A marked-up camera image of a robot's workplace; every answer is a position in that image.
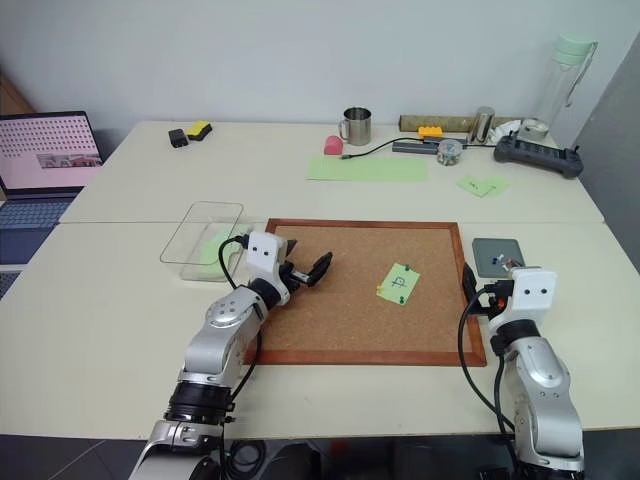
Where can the small green paper note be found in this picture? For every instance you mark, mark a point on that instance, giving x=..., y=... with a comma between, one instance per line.
x=497, y=184
x=472, y=185

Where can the green paper note with writing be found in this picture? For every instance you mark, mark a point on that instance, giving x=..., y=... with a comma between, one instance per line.
x=397, y=284

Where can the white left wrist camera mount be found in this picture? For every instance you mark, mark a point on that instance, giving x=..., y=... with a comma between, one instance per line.
x=262, y=255

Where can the long rolled cork strip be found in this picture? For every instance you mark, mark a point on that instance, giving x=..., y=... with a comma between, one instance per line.
x=440, y=121

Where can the white crumpled cloth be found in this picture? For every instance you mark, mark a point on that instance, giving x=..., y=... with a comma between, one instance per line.
x=505, y=130

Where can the large light green paper sheet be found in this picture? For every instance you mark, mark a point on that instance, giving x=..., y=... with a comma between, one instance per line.
x=367, y=169

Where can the yellow and black eraser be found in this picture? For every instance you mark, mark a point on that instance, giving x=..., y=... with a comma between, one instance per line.
x=199, y=130

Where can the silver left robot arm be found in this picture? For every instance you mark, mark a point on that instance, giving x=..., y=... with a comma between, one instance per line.
x=220, y=340

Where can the small black block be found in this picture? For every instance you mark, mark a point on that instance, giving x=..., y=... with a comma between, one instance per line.
x=178, y=138

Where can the clear bottle with green lid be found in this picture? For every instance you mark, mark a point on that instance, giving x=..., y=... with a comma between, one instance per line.
x=562, y=85

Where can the light green paper stack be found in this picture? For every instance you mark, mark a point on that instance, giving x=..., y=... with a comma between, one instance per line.
x=215, y=255

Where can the brown wooden furniture piece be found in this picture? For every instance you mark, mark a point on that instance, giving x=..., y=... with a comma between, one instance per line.
x=12, y=97

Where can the shiny metal cylinder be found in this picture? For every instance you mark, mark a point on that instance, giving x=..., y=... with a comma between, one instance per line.
x=483, y=125

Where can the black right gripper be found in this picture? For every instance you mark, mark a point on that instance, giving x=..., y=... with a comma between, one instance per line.
x=497, y=300

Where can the grey square tray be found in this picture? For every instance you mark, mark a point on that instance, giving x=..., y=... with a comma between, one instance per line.
x=492, y=250

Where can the stainless steel mug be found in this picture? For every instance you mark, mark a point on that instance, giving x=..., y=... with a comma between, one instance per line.
x=357, y=127

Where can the grey tape roll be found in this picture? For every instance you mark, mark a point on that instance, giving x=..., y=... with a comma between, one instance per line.
x=533, y=131

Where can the clear plastic container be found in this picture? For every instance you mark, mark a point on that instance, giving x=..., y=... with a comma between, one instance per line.
x=200, y=235

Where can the round clear pin container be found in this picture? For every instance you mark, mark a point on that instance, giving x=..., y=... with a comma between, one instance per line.
x=448, y=153

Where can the grey usb hub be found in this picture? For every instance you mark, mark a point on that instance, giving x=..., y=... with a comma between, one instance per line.
x=412, y=147

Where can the wood framed cork board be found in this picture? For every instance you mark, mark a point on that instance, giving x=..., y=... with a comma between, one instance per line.
x=350, y=280

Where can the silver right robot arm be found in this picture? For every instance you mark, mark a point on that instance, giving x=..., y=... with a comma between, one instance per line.
x=542, y=385

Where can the open laptop with pink screen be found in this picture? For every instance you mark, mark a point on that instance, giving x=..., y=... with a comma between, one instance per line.
x=40, y=150

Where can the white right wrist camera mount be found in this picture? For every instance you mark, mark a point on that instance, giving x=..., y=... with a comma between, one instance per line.
x=531, y=292

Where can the yellow toy brick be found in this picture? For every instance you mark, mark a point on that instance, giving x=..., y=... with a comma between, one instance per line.
x=430, y=132

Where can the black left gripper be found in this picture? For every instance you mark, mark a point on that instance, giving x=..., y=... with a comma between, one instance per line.
x=292, y=281

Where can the pink rounded block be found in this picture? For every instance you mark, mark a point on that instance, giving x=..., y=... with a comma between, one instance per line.
x=333, y=145

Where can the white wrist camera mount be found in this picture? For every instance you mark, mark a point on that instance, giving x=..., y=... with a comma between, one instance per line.
x=531, y=292
x=262, y=255

